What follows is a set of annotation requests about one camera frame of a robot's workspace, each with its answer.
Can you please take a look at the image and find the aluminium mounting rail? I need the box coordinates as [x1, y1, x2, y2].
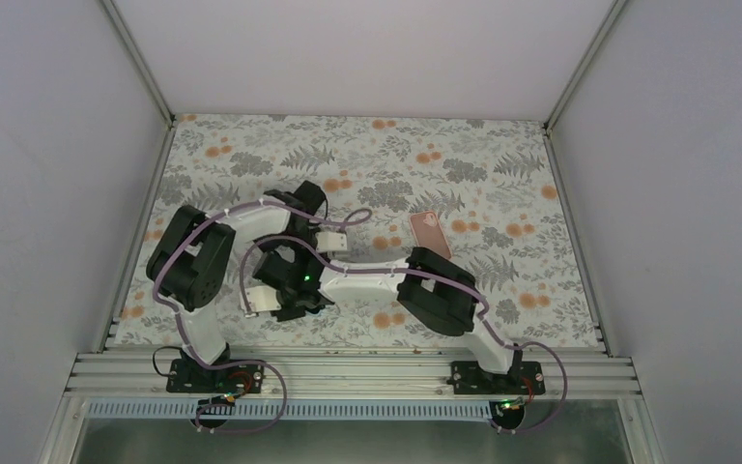
[65, 349, 642, 399]

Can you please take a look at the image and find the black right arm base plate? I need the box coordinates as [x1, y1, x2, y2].
[446, 361, 547, 395]

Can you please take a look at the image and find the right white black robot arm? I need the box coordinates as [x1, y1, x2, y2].
[240, 246, 523, 393]

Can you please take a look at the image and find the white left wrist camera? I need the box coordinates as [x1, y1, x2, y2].
[315, 231, 349, 253]

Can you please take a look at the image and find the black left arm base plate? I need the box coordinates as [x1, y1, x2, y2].
[165, 358, 265, 395]

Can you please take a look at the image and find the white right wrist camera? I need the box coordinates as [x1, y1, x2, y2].
[241, 285, 281, 318]

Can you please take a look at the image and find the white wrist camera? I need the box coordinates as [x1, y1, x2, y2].
[241, 285, 281, 318]
[315, 231, 349, 253]

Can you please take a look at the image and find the pink phone case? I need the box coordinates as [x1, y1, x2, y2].
[409, 211, 452, 259]

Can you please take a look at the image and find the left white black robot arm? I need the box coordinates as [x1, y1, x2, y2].
[146, 181, 333, 392]

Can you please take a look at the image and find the floral patterned table mat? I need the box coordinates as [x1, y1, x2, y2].
[114, 114, 599, 350]

